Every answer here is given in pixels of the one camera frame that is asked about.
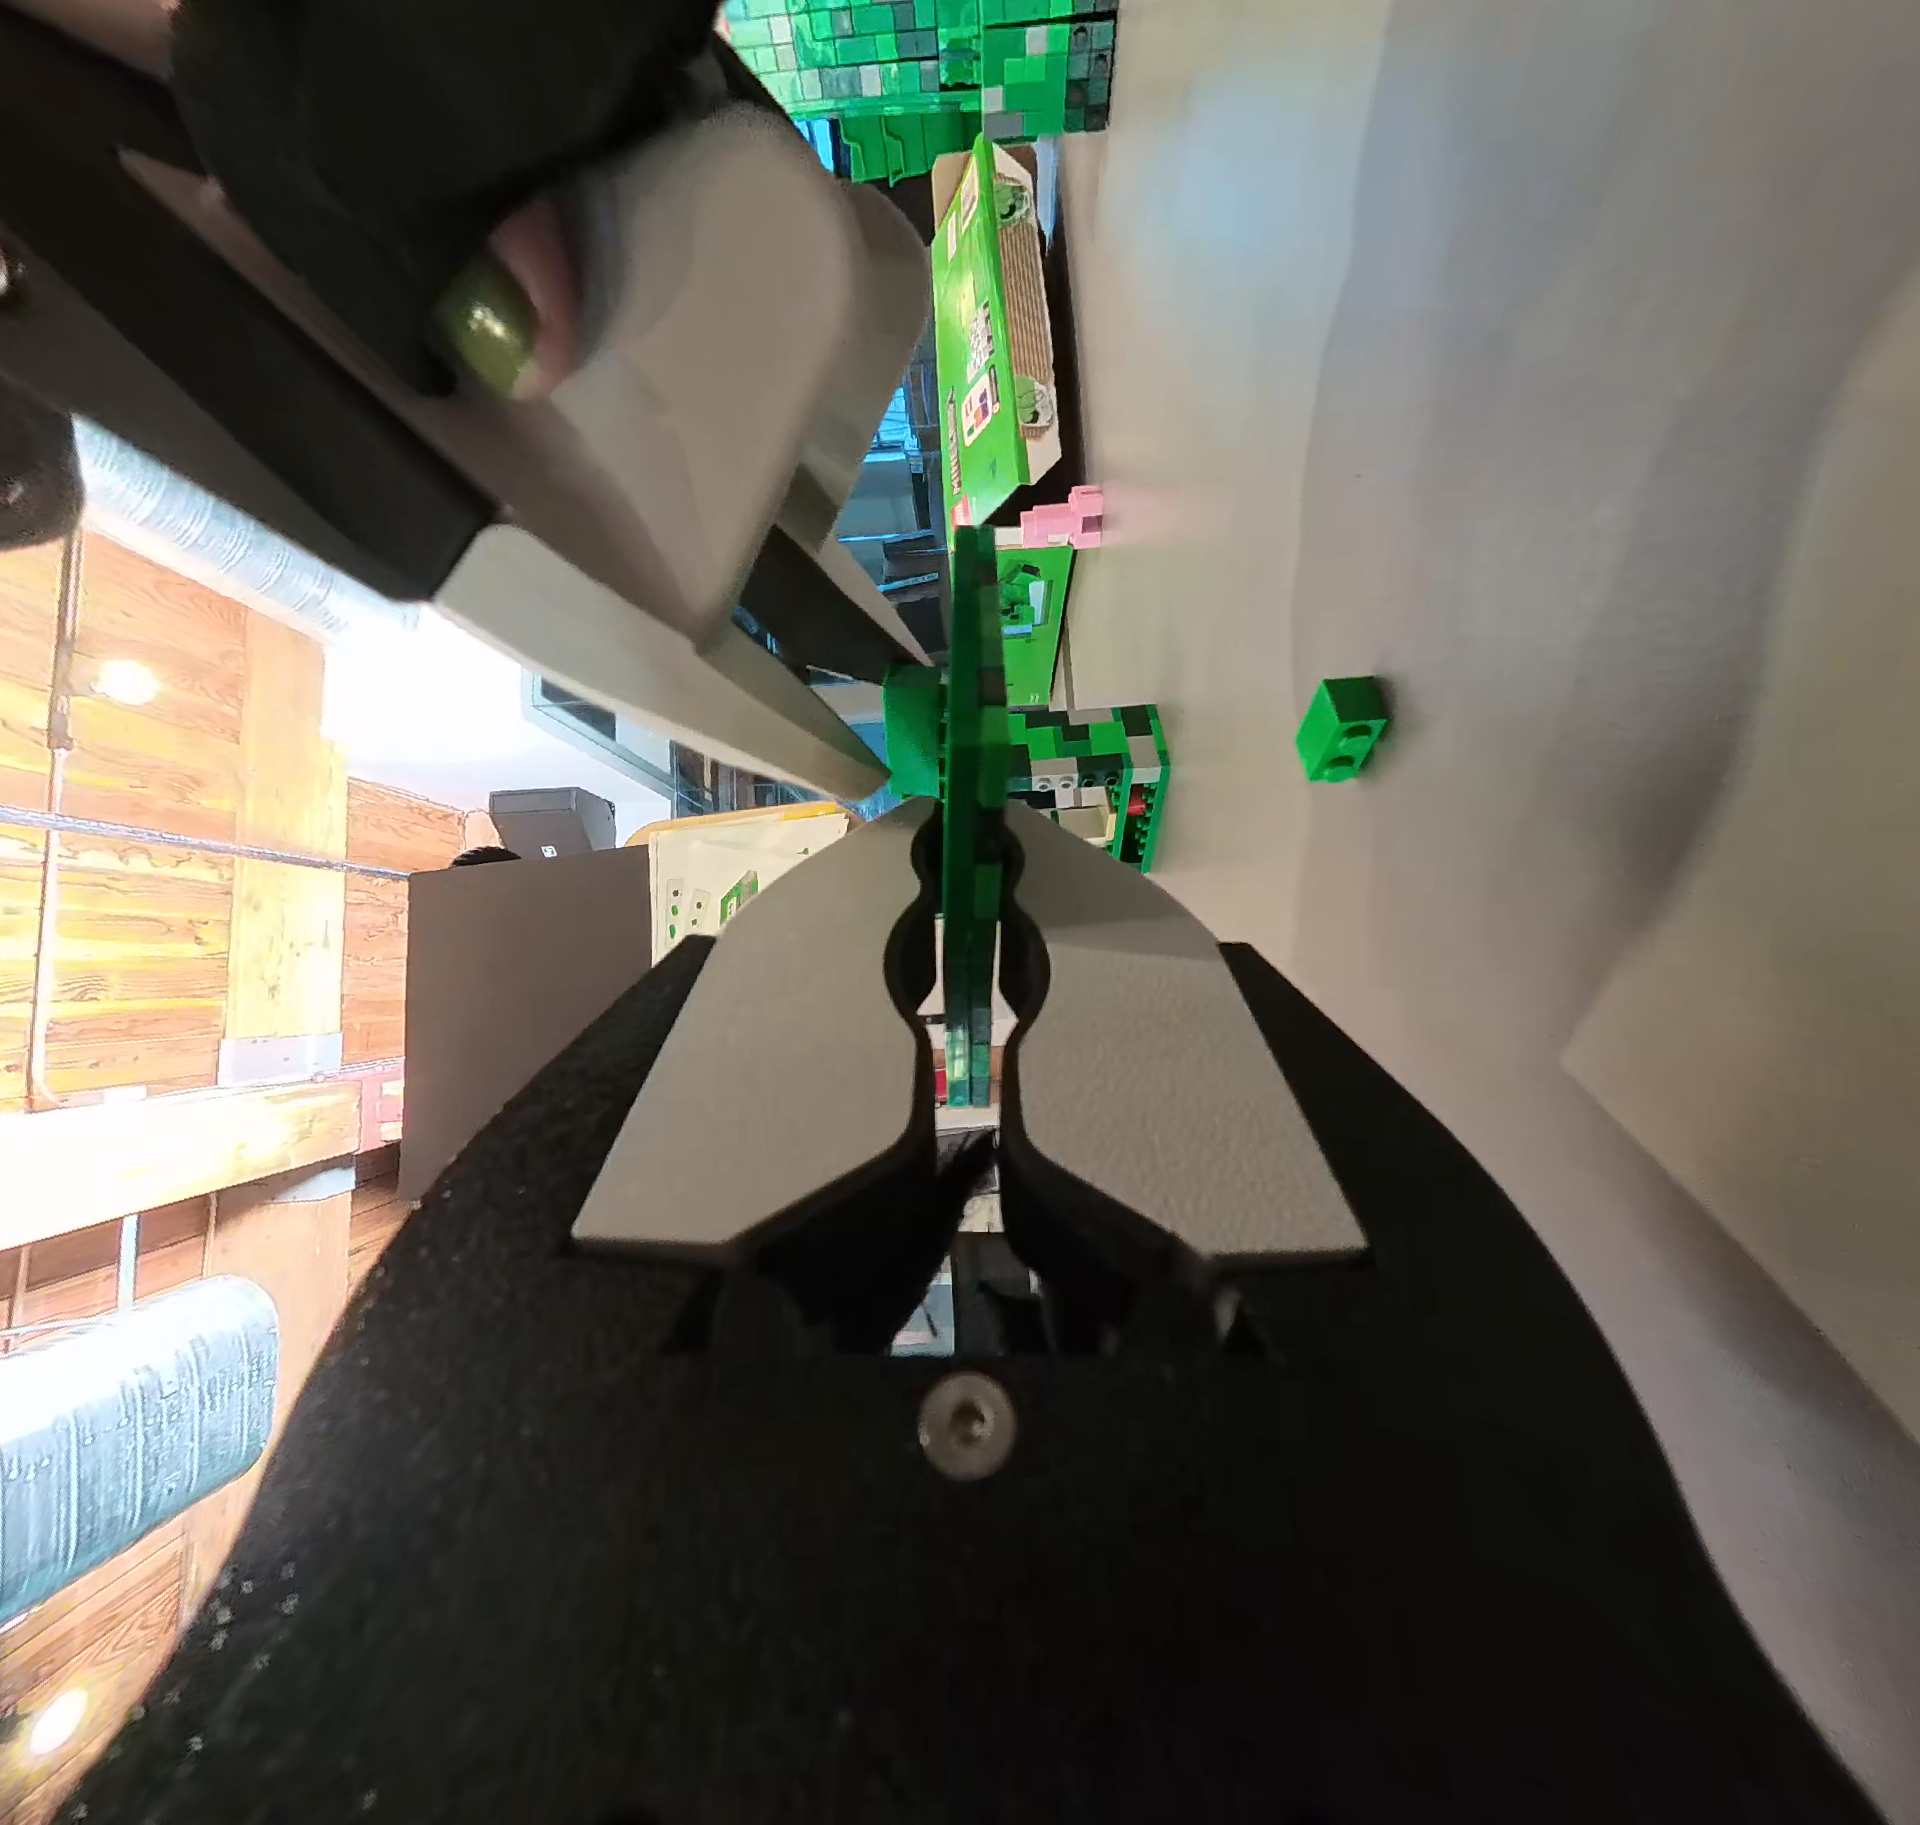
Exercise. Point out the green blocky lego build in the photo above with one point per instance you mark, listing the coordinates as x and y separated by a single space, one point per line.
1083 737

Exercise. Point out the green lego plate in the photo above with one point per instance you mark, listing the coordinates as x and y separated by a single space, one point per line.
976 744

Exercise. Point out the pink lego pig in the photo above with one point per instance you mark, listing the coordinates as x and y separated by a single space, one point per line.
1075 516

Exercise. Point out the teal air duct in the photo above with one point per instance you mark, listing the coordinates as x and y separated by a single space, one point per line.
123 1435

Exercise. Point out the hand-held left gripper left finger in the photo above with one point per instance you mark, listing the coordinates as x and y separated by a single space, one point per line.
750 1073

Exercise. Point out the lego instruction booklet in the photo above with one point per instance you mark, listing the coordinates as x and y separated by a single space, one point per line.
721 877

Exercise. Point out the person's right hand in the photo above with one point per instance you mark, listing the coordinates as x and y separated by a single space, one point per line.
423 57

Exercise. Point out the dark grey panel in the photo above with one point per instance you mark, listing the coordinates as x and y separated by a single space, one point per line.
510 1016

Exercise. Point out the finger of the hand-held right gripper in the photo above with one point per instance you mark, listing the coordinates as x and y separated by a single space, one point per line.
646 672
840 608

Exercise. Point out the long green lego brick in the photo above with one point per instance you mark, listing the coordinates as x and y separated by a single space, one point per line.
1342 735

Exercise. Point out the black monitor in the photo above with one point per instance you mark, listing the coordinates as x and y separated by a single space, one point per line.
545 819

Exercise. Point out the large green lego build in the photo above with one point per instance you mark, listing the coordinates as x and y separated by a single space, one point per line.
901 11

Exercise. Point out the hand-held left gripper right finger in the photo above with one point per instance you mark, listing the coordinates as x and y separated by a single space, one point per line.
1187 1093

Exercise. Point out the green lego box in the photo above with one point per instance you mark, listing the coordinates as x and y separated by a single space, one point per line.
983 401

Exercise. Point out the silver air duct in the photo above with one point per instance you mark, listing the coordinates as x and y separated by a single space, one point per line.
197 521

